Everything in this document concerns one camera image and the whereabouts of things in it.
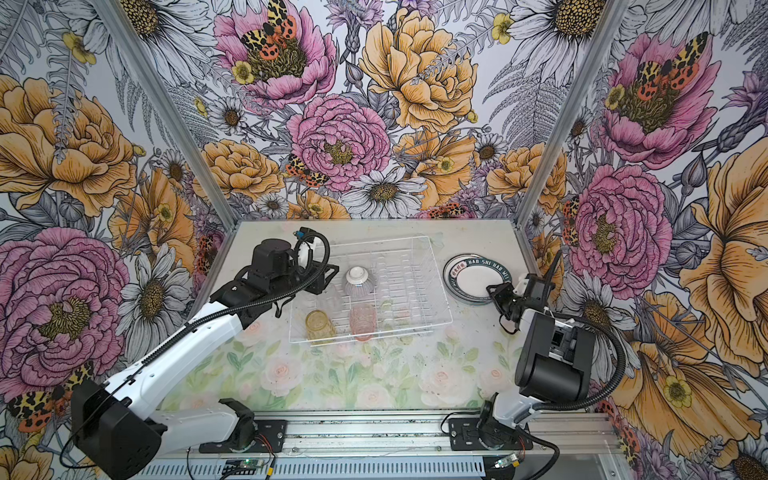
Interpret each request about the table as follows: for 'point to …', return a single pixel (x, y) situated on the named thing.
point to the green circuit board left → (242, 466)
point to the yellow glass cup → (320, 329)
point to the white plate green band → (467, 276)
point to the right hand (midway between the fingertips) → (487, 294)
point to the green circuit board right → (508, 461)
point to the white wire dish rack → (382, 287)
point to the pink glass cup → (363, 320)
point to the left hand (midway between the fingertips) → (331, 276)
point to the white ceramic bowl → (358, 282)
